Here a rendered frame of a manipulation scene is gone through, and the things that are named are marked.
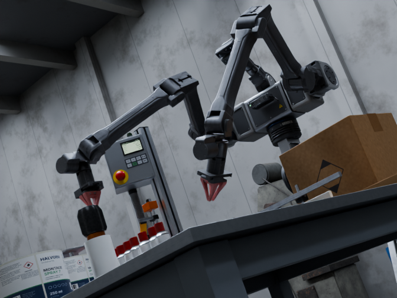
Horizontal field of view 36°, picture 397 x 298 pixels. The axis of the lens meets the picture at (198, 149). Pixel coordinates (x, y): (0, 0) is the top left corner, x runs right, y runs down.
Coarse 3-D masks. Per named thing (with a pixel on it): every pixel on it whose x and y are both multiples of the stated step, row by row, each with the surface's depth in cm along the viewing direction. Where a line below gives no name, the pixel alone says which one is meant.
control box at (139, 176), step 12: (120, 144) 243; (144, 144) 244; (108, 156) 242; (120, 156) 242; (132, 156) 242; (108, 168) 241; (120, 168) 240; (132, 168) 241; (144, 168) 241; (132, 180) 239; (144, 180) 241; (120, 192) 245
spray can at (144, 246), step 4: (140, 232) 227; (144, 232) 227; (140, 236) 227; (144, 236) 227; (140, 240) 227; (144, 240) 226; (148, 240) 228; (140, 244) 226; (144, 244) 225; (148, 244) 225; (140, 248) 226; (144, 248) 224; (148, 248) 224
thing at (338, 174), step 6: (336, 174) 168; (324, 180) 171; (330, 180) 170; (312, 186) 174; (318, 186) 173; (300, 192) 178; (306, 192) 176; (288, 198) 181; (294, 198) 179; (276, 204) 184; (282, 204) 183; (264, 210) 188
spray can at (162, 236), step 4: (156, 224) 220; (160, 224) 220; (156, 228) 220; (160, 228) 220; (164, 228) 221; (156, 232) 221; (160, 232) 219; (164, 232) 219; (156, 236) 219; (160, 236) 218; (164, 236) 218; (168, 236) 219; (156, 240) 220; (160, 240) 218; (164, 240) 218
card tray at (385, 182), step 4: (392, 176) 138; (396, 176) 137; (384, 180) 139; (388, 180) 139; (392, 180) 138; (396, 180) 137; (376, 184) 141; (380, 184) 140; (384, 184) 140; (388, 184) 139; (368, 188) 143; (372, 188) 142
